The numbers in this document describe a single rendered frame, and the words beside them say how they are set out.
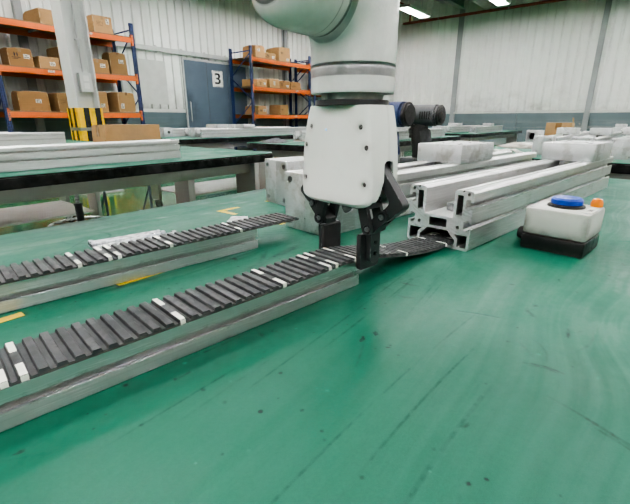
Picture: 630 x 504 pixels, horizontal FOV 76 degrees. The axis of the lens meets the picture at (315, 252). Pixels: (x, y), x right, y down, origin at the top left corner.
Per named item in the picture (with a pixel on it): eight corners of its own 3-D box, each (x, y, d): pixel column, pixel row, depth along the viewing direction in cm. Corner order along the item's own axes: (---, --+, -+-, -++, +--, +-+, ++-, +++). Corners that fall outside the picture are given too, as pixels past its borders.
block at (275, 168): (294, 209, 84) (293, 162, 81) (266, 200, 93) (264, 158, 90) (331, 203, 90) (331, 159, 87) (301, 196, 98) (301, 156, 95)
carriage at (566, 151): (590, 174, 92) (596, 143, 90) (538, 170, 100) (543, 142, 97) (607, 169, 103) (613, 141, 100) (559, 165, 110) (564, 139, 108)
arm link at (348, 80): (290, 69, 41) (291, 100, 42) (358, 60, 35) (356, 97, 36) (346, 75, 46) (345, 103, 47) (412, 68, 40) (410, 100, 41)
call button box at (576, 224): (581, 259, 54) (591, 213, 52) (507, 244, 60) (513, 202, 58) (597, 247, 59) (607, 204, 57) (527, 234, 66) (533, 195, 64)
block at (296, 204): (337, 240, 62) (338, 178, 59) (285, 226, 71) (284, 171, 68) (373, 230, 68) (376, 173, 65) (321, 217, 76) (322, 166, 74)
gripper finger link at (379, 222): (356, 208, 42) (354, 269, 44) (381, 213, 40) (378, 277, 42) (376, 204, 44) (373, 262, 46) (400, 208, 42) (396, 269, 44)
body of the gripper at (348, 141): (291, 91, 42) (293, 198, 45) (368, 86, 35) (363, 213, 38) (340, 94, 47) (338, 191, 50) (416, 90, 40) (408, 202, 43)
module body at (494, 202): (467, 252, 57) (474, 192, 54) (407, 237, 63) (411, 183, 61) (606, 188, 109) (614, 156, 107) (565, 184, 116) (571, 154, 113)
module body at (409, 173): (362, 227, 70) (364, 177, 67) (321, 217, 76) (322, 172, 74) (532, 181, 122) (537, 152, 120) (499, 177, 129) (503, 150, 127)
